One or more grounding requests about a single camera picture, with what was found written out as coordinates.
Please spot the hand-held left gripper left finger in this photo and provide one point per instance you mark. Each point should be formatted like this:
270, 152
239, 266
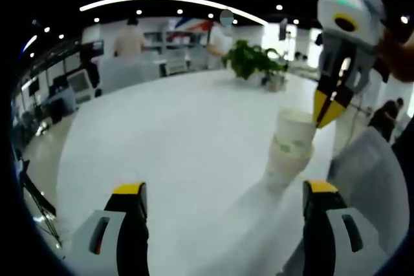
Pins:
132, 234

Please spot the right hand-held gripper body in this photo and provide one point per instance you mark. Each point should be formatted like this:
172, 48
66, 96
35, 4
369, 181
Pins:
359, 11

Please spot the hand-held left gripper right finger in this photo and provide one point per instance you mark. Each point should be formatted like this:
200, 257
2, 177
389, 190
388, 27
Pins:
318, 234

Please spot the hanging dark screen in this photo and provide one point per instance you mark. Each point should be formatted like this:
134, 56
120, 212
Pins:
283, 29

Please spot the glass bottle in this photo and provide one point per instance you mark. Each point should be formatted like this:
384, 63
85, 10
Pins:
275, 83

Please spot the grey chair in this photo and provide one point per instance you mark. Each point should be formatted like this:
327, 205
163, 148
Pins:
368, 185

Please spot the green potted plant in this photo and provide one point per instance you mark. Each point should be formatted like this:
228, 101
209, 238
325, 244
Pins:
252, 59

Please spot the black tripod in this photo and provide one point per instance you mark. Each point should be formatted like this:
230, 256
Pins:
39, 198

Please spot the white table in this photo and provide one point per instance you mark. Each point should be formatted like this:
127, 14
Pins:
161, 133

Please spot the white office chair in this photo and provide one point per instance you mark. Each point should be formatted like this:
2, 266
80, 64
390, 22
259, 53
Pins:
81, 85

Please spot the grey partition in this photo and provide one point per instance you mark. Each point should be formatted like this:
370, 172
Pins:
129, 74

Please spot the dark monitor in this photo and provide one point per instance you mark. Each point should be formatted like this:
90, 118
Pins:
93, 47

